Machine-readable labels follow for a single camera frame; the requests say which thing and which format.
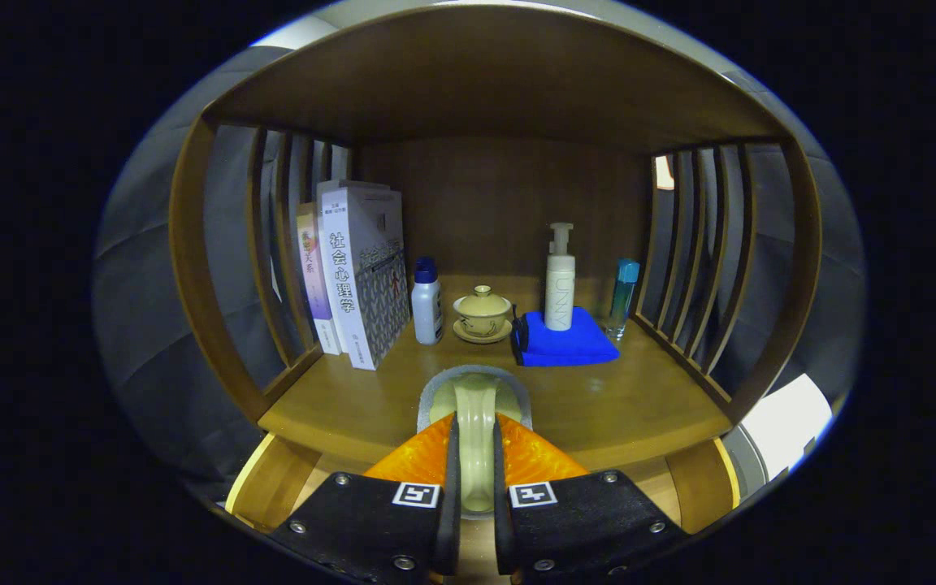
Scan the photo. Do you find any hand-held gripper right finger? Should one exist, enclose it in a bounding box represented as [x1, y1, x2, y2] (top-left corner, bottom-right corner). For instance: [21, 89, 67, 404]
[491, 413, 690, 585]

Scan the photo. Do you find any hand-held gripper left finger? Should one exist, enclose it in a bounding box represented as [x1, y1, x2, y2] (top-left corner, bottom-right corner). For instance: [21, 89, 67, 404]
[269, 412, 462, 585]

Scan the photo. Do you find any green handled scrub sponge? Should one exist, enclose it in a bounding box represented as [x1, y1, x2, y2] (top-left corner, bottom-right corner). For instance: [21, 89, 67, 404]
[417, 365, 534, 517]

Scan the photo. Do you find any wooden drawer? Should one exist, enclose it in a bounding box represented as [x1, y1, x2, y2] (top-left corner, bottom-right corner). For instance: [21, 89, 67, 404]
[224, 431, 742, 585]

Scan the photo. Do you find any wooden countertop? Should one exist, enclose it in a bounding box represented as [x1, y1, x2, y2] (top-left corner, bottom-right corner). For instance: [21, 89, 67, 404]
[258, 272, 733, 476]

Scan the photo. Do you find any wooden cabinet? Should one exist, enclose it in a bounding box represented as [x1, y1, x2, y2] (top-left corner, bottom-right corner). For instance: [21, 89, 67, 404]
[167, 4, 825, 537]

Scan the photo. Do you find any blue folded cloth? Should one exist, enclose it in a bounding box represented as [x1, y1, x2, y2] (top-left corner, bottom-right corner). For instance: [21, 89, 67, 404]
[510, 306, 622, 368]

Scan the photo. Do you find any beige lidded teacup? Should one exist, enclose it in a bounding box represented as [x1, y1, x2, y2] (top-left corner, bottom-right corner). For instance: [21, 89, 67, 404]
[453, 285, 514, 345]

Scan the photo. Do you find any white bottle blue cap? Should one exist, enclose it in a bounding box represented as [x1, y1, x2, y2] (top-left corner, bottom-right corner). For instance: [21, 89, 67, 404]
[410, 257, 445, 346]

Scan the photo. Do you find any white pump bottle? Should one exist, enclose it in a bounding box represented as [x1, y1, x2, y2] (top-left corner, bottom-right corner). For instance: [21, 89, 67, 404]
[544, 223, 576, 332]

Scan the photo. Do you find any clear blue bottle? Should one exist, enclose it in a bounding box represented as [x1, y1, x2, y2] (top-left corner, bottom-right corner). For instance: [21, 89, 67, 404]
[604, 258, 641, 342]

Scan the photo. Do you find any thick white patterned book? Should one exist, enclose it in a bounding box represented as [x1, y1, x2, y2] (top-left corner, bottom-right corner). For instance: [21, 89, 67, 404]
[320, 187, 412, 371]

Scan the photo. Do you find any purple book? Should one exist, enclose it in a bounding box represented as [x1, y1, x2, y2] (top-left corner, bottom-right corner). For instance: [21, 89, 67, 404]
[296, 201, 343, 356]

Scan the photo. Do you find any thin white book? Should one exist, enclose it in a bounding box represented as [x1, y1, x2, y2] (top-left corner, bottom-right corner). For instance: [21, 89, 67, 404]
[315, 179, 392, 355]

